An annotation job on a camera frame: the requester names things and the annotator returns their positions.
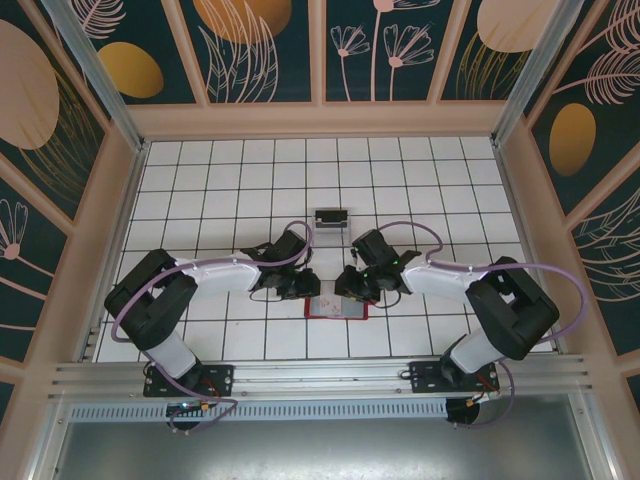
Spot red leather card holder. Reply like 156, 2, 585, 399
303, 293, 372, 322

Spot white VIP blossom card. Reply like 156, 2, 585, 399
318, 294, 347, 319

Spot small black box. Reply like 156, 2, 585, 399
313, 208, 350, 225

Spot grey metal sheet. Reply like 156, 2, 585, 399
29, 394, 616, 480

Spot dark panel orange circle leaves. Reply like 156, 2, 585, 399
178, 0, 315, 106

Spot dark panel beige circle grass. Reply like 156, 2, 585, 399
438, 0, 539, 103

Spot dark panel pink leaf outlines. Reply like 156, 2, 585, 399
569, 164, 640, 359

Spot dark panel oval and fern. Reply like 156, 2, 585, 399
522, 0, 640, 221

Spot dark panel orange oval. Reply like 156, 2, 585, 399
74, 0, 201, 107

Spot dark panel single pink flower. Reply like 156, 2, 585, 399
0, 149, 71, 331

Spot dark panel large beige circle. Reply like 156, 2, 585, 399
0, 0, 112, 226

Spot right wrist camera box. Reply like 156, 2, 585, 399
351, 228, 401, 269

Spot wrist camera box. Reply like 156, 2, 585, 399
269, 229, 309, 264
351, 228, 401, 269

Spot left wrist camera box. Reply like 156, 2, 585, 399
269, 229, 309, 264

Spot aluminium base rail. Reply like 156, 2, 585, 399
49, 354, 594, 399

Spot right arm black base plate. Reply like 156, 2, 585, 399
408, 359, 501, 396

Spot slotted grey cable duct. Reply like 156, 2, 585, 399
67, 398, 451, 421

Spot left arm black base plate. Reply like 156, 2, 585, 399
143, 363, 236, 399

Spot aluminium side rail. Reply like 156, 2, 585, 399
74, 144, 147, 362
492, 144, 567, 354

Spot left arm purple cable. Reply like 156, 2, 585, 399
110, 219, 317, 436

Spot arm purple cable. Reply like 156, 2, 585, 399
110, 219, 317, 436
377, 221, 587, 432

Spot dark flower wall panel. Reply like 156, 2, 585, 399
324, 0, 449, 105

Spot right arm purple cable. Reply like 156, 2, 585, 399
377, 221, 587, 432

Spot aluminium corner post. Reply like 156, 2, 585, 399
42, 0, 149, 154
491, 0, 574, 149

